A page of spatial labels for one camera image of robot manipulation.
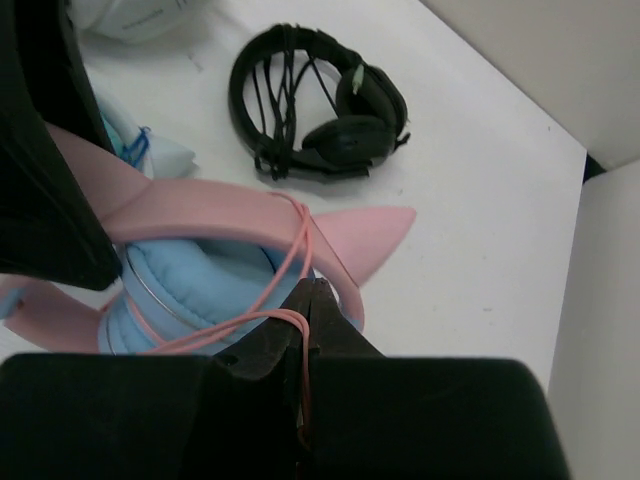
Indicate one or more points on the teal cat-ear headphones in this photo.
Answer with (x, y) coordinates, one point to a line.
(153, 155)

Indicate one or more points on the grey gaming headset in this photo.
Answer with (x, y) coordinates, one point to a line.
(131, 21)

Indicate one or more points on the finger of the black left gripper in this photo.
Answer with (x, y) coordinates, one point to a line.
(48, 229)

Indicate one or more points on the pink and blue cat-ear headphones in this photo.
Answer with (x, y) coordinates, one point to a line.
(195, 254)

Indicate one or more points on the small black headphones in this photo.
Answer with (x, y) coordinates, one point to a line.
(370, 112)

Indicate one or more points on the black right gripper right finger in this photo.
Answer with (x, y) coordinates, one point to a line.
(379, 417)

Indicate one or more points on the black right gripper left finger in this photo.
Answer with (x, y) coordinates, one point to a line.
(78, 415)

